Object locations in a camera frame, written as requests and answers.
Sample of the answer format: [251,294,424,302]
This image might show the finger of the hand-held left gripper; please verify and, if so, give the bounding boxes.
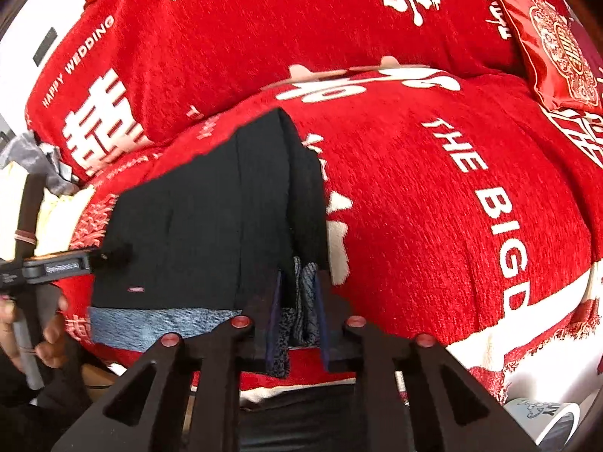
[90,243,133,265]

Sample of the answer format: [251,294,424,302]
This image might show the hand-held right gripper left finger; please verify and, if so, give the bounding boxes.
[51,270,293,452]

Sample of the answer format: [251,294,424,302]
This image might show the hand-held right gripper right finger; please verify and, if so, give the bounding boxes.
[313,270,539,452]

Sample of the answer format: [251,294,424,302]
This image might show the black and blue patterned pants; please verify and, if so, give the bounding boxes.
[87,107,331,355]

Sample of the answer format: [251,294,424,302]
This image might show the person's left forearm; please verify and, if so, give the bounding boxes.
[0,348,121,452]

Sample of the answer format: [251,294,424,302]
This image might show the person's left hand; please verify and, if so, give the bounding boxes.
[0,293,70,369]

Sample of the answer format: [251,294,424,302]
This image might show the white cloth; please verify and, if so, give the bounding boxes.
[34,186,97,256]

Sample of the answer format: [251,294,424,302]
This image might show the dark cloth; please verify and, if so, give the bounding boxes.
[239,381,415,452]

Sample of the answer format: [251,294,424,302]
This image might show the grey cloth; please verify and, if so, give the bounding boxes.
[0,131,80,197]

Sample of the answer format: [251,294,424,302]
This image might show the red printed blanket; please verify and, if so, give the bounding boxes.
[23,0,603,402]

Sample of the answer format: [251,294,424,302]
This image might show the white and grey shoe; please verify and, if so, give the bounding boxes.
[502,396,583,452]

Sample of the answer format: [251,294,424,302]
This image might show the red embroidered cushion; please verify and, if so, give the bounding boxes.
[479,0,603,115]

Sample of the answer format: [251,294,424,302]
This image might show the dark rectangular wall plate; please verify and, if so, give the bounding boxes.
[33,27,58,66]

